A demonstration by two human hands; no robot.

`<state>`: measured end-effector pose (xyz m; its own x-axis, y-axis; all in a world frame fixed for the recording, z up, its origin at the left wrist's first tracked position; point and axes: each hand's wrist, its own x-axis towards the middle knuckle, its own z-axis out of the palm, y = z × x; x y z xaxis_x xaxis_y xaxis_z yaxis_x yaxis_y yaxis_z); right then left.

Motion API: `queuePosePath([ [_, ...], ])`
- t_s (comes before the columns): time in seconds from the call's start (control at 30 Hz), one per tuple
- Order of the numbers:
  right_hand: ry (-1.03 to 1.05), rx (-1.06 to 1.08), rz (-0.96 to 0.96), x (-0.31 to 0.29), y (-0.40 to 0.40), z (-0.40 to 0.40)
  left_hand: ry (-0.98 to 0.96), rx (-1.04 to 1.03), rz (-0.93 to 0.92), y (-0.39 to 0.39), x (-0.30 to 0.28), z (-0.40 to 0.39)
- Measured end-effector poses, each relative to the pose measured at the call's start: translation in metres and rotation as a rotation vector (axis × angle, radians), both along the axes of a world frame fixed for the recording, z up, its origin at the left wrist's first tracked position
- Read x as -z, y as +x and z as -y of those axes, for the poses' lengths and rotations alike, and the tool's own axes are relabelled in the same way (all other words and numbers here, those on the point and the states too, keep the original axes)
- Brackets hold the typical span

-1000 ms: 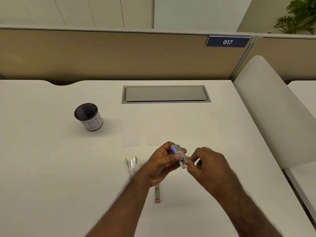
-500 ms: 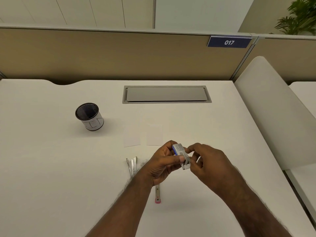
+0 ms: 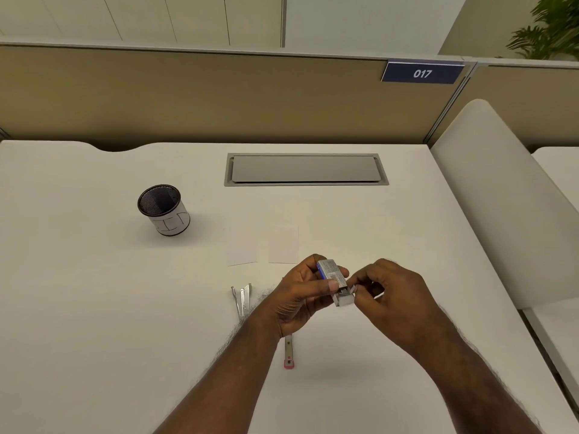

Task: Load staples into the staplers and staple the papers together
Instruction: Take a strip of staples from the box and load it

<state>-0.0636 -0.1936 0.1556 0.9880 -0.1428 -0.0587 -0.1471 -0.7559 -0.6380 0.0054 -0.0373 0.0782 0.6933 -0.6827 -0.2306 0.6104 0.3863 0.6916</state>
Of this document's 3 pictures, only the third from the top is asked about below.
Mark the person's right hand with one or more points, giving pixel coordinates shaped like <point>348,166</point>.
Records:
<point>407,307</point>

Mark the person's left hand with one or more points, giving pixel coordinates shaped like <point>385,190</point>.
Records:
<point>289,302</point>

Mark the white metal stapler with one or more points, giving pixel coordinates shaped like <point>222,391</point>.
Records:
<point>242,300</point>

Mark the pink metal stapler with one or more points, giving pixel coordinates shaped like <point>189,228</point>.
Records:
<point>289,354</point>

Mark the small box of staples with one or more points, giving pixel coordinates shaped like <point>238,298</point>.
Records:
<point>330,268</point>

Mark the white paper sheet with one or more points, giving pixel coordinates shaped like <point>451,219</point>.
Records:
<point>242,248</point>
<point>283,246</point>

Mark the person's left forearm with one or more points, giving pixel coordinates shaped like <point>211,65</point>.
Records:
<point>221,384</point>

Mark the person's right forearm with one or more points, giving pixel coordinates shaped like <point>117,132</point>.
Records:
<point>479,388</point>

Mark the black mesh pen holder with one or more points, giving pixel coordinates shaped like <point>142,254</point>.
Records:
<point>169,223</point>

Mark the white curved desk divider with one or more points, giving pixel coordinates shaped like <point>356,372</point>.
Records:
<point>502,198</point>

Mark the white neighbour desk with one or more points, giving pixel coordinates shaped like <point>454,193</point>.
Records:
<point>563,176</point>

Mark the long beige partition panel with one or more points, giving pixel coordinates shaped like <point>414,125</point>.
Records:
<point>203,94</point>

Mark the blue number sign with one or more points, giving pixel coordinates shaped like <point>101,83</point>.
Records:
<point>423,73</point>

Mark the beige side partition panel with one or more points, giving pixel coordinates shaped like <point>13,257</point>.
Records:
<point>529,99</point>

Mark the green potted plant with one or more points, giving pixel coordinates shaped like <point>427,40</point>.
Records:
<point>552,31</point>

